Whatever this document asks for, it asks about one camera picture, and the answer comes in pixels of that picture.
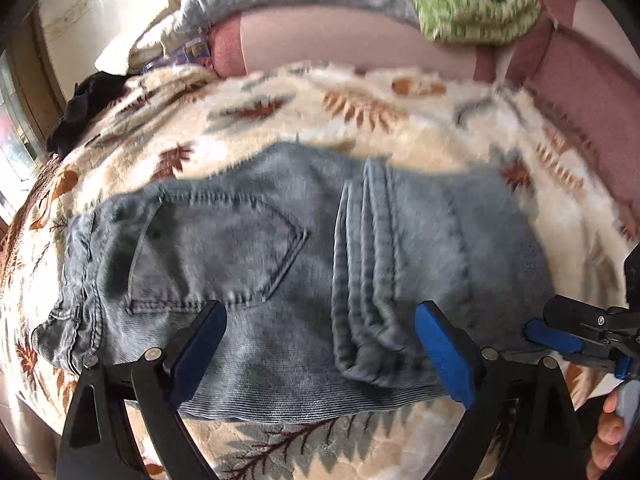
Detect grey-blue denim pants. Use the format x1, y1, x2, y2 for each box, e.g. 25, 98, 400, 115
31, 142, 557, 419

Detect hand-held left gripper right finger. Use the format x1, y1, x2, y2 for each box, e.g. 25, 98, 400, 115
413, 300, 590, 480

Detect black cloth bundle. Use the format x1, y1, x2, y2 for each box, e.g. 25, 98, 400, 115
45, 72, 127, 159

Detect cream pillow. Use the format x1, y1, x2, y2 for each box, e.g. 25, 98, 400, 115
94, 0, 202, 74

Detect person's right hand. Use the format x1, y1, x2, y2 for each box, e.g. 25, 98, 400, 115
585, 392, 632, 480

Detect green patterned blanket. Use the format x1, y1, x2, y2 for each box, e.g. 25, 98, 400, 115
387, 0, 544, 44

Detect leaf print quilted blanket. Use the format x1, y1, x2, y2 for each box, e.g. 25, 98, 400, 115
0, 62, 640, 480

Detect stained glass window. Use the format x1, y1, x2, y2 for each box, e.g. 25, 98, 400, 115
0, 54, 47, 212

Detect purple packet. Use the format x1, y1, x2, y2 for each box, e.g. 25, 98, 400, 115
144, 39, 212, 69

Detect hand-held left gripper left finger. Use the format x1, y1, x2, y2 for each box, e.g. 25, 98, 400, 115
55, 300, 229, 480

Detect pink sofa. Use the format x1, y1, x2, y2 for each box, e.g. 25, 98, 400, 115
209, 0, 640, 212

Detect brown fringed cloth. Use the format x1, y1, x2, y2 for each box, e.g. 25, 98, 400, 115
0, 157, 63, 286

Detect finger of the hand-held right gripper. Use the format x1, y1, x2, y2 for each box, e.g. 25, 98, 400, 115
524, 319, 617, 372
542, 295, 640, 343

